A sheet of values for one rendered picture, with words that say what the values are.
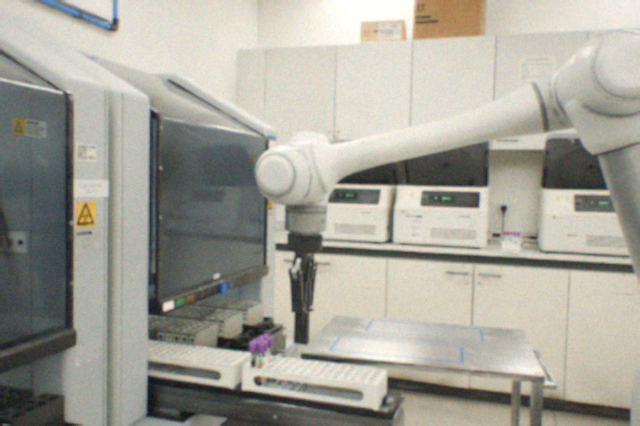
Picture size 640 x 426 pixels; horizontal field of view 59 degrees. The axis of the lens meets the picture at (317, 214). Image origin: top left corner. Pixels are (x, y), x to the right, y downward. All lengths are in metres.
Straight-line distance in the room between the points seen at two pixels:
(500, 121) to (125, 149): 0.74
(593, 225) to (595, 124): 2.51
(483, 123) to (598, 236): 2.40
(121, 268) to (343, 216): 2.48
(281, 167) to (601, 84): 0.50
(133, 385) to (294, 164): 0.61
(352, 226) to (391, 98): 0.89
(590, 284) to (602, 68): 2.63
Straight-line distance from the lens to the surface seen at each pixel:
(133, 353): 1.29
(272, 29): 4.56
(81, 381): 1.18
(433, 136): 1.09
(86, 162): 1.13
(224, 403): 1.29
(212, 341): 1.56
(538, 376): 1.50
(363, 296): 3.59
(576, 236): 3.47
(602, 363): 3.60
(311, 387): 1.32
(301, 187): 0.98
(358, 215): 3.54
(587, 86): 0.95
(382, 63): 3.88
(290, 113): 4.01
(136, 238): 1.25
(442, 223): 3.46
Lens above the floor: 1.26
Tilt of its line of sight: 3 degrees down
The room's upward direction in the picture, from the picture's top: 1 degrees clockwise
